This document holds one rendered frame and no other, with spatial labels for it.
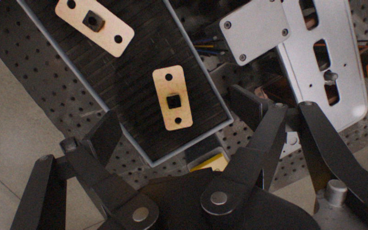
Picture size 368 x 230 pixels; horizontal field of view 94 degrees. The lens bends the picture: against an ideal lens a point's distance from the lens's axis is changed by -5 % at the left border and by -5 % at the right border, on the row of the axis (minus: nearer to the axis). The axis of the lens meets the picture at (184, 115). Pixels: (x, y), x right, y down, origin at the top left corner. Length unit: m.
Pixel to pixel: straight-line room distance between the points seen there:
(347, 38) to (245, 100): 0.42
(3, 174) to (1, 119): 0.55
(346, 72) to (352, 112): 0.12
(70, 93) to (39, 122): 1.05
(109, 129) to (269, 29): 0.26
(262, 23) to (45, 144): 1.81
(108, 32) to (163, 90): 0.09
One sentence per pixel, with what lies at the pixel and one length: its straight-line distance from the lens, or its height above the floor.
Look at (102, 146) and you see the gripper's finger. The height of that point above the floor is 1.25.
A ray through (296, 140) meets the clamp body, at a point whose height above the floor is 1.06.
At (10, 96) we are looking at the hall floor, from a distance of 1.87.
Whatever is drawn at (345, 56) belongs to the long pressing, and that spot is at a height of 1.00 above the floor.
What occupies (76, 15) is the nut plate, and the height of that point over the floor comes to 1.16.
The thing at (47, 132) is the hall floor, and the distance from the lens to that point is 1.83.
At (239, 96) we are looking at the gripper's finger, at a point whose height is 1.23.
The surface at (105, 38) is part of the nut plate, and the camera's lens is 0.24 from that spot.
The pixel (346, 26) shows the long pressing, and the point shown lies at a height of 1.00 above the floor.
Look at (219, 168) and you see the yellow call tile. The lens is 0.30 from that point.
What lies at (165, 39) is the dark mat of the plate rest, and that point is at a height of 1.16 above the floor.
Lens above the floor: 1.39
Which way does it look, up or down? 69 degrees down
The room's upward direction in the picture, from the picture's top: 166 degrees clockwise
